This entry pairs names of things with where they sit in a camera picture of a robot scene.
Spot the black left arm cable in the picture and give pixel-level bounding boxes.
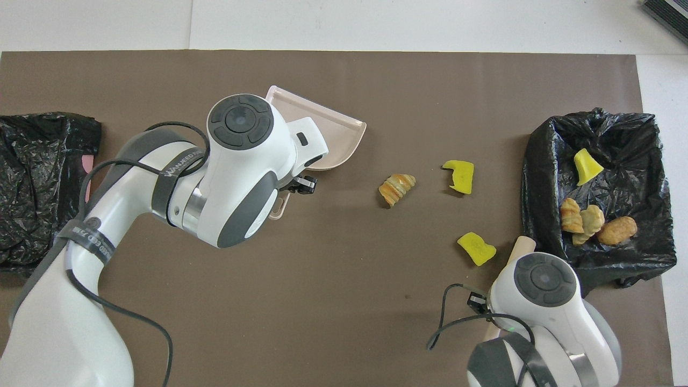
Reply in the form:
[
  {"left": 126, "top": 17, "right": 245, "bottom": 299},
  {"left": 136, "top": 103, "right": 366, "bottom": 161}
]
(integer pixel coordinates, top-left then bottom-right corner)
[{"left": 67, "top": 121, "right": 211, "bottom": 387}]

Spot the beige plastic dustpan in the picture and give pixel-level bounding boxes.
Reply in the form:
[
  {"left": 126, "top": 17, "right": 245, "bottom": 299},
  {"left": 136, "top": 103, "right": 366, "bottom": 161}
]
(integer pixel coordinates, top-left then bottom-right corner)
[{"left": 265, "top": 85, "right": 368, "bottom": 221}]

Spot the yellow sponge wedge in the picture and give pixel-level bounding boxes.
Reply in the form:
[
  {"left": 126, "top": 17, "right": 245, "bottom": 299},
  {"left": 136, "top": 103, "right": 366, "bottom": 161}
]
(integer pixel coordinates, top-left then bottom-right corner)
[{"left": 573, "top": 148, "right": 605, "bottom": 187}]

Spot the black plastic trash bag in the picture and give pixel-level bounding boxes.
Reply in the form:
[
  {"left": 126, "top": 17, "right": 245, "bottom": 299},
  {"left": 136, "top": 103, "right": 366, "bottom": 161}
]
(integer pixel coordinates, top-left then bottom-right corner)
[
  {"left": 0, "top": 112, "right": 103, "bottom": 275},
  {"left": 521, "top": 107, "right": 678, "bottom": 306}
]

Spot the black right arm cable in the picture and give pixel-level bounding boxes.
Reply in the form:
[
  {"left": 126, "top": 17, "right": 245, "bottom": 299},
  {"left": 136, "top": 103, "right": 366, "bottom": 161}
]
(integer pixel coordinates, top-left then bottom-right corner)
[{"left": 427, "top": 283, "right": 538, "bottom": 387}]

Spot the pink plastic bin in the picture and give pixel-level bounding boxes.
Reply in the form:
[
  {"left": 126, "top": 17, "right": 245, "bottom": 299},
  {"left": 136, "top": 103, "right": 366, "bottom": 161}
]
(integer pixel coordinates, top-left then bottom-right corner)
[{"left": 81, "top": 155, "right": 98, "bottom": 204}]

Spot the notched yellow sponge chunk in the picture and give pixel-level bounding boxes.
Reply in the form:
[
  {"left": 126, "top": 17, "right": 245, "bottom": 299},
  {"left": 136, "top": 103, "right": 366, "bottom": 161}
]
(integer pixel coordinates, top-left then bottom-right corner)
[{"left": 442, "top": 160, "right": 475, "bottom": 195}]

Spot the brown table mat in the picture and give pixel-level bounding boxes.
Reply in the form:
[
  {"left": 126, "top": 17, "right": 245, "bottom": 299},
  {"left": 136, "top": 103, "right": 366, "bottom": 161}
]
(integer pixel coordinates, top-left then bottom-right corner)
[{"left": 0, "top": 51, "right": 672, "bottom": 387}]

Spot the pale toy bread piece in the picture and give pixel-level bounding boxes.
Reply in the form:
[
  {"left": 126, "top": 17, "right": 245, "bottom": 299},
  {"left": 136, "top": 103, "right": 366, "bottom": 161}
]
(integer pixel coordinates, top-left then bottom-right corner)
[
  {"left": 560, "top": 197, "right": 585, "bottom": 234},
  {"left": 572, "top": 205, "right": 606, "bottom": 246}
]

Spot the striped toy croissant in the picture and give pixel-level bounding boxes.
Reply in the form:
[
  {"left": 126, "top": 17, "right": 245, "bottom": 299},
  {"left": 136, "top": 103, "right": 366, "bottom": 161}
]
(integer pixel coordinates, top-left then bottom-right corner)
[{"left": 378, "top": 173, "right": 417, "bottom": 208}]

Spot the brown toy bread roll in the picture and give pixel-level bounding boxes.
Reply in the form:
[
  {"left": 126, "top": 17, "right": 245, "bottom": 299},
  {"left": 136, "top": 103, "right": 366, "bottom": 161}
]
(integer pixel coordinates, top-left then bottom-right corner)
[{"left": 597, "top": 216, "right": 639, "bottom": 246}]

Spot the dark ribbed panel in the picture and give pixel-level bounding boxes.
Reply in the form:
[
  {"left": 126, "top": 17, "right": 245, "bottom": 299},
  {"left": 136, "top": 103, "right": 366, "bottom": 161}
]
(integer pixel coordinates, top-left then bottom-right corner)
[{"left": 642, "top": 0, "right": 688, "bottom": 46}]

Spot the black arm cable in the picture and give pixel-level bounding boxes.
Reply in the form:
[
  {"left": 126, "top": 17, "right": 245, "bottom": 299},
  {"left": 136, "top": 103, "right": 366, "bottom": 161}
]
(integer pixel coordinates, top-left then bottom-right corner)
[
  {"left": 427, "top": 283, "right": 538, "bottom": 387},
  {"left": 67, "top": 121, "right": 211, "bottom": 387}
]

